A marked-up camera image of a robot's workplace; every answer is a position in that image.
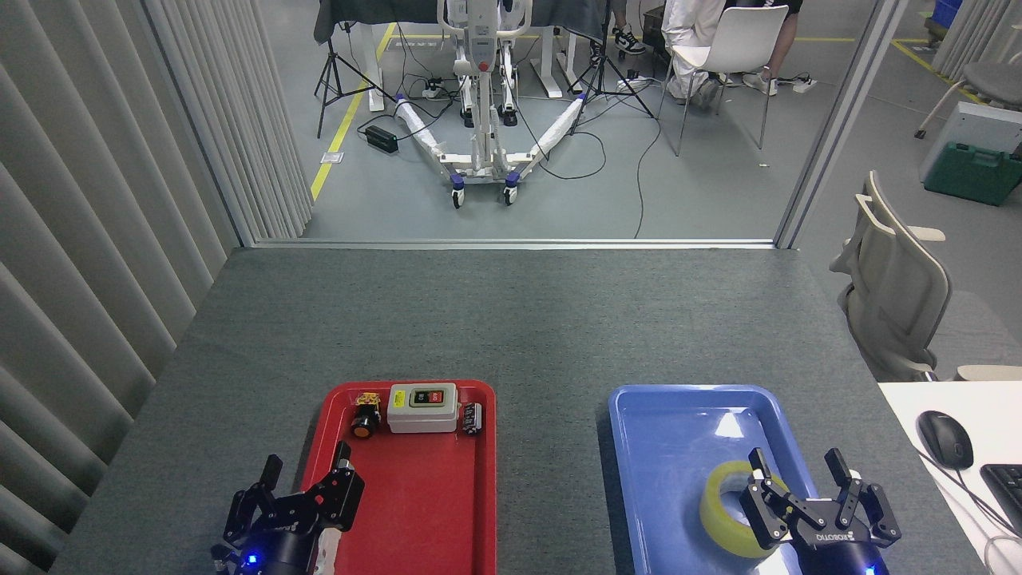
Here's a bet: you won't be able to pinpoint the black push button orange cap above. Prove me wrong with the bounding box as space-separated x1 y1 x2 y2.
350 392 382 440

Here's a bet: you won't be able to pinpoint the red plastic tray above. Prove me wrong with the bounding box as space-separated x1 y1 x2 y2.
297 379 497 575

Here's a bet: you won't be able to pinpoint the grey flat box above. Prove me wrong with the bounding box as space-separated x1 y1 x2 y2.
918 101 1022 183

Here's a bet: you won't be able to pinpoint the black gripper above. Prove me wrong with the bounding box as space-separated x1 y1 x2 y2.
739 447 901 575
214 442 366 575

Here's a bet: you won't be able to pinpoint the white desk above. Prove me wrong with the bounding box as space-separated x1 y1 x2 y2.
878 381 1022 575

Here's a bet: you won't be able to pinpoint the black computer mouse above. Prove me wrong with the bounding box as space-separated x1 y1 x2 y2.
917 410 975 470

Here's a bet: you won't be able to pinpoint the grey padded chair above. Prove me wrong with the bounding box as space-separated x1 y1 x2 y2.
914 24 1022 141

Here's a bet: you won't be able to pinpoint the black mouse cable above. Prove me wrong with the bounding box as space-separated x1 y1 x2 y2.
917 446 1022 537

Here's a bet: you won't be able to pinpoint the seated person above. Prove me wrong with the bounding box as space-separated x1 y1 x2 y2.
661 0 729 109

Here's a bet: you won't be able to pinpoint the desk with dark cloth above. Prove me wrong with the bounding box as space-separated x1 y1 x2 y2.
314 0 608 111

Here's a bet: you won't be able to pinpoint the white plastic chair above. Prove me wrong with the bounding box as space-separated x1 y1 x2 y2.
656 6 790 157

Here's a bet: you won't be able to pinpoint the grey vertical blinds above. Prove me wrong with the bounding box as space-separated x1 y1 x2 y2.
0 0 315 575

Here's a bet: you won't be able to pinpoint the silver frame rail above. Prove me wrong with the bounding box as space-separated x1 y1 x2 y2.
254 237 775 250

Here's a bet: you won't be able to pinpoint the green plastic case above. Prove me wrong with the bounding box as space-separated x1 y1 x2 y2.
924 141 1022 207

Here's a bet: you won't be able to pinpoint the white two-button switch box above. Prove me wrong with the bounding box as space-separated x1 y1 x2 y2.
386 383 459 434

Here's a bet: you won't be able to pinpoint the white wheeled stand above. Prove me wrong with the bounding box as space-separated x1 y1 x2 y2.
393 0 590 210

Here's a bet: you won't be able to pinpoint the silver frame post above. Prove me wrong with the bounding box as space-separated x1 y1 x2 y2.
774 0 911 250

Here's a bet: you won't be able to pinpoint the black tripod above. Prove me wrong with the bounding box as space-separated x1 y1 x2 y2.
568 0 656 137
314 20 398 139

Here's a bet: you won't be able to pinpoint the beige office chair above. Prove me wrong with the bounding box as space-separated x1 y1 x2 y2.
829 170 953 383

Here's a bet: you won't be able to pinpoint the black keyboard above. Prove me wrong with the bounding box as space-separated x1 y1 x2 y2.
980 463 1022 537

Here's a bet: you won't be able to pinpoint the blue plastic tray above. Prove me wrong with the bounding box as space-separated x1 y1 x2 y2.
608 385 849 575

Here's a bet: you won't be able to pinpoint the blue bin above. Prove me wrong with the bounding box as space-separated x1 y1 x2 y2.
926 0 965 33

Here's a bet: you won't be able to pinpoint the yellow tape roll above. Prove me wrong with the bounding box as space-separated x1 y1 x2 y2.
700 461 790 558

